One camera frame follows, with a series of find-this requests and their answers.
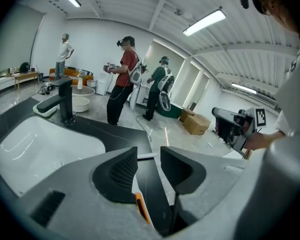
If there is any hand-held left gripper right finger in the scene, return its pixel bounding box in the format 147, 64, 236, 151
160, 145, 253, 238

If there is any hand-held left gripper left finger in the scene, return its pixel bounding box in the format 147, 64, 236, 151
13, 145, 164, 240

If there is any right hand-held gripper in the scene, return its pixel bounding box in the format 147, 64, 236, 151
211, 106, 268, 158

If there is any orange-handled tool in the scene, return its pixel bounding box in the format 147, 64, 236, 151
131, 152, 158, 226

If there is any person's right forearm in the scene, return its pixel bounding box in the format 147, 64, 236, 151
246, 130, 288, 152

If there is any cardboard box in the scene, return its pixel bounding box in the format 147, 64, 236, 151
182, 113, 212, 136
179, 108, 197, 123

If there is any dark bathtub with white rim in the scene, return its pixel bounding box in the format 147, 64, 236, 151
156, 101, 185, 120

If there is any white sink basin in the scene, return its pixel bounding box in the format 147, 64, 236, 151
0, 115, 106, 197

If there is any person's white shirt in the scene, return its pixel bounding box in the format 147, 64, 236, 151
233, 40, 300, 240

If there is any white cabinet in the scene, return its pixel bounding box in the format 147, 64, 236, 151
136, 80, 157, 107

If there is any mint green soap dish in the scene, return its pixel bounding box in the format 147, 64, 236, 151
32, 103, 58, 118

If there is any black square faucet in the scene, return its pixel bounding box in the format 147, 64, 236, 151
36, 78, 76, 125

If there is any round white coffee table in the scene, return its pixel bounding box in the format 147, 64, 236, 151
71, 85, 96, 113

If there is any person's head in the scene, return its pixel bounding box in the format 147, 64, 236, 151
256, 0, 300, 39

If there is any silver equipment case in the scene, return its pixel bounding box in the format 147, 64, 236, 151
41, 82, 56, 96

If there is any white vase with flowers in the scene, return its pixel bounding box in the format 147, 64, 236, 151
76, 70, 87, 90

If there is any orange sofa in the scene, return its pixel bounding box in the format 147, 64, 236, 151
49, 66, 94, 86

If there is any wooden bench table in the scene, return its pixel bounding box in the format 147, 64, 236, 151
13, 70, 40, 90

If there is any black bag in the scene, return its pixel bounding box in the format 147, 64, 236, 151
19, 62, 31, 74

